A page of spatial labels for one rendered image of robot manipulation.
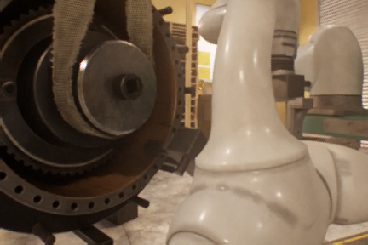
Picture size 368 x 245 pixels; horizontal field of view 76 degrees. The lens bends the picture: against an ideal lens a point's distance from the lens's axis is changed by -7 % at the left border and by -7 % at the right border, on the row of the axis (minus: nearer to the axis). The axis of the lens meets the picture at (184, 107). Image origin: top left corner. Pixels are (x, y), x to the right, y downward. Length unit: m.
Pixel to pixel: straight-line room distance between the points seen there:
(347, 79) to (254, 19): 0.59
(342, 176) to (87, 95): 0.32
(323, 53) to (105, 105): 0.65
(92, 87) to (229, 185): 0.23
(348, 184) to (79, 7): 0.41
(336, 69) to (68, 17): 0.68
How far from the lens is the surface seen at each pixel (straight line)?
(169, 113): 0.55
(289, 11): 0.61
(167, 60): 0.55
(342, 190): 0.33
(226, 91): 0.22
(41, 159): 0.49
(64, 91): 0.37
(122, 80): 0.36
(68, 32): 0.39
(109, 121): 0.37
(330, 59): 0.82
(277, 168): 0.20
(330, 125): 0.79
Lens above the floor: 0.82
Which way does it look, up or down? level
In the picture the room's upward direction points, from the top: 1 degrees clockwise
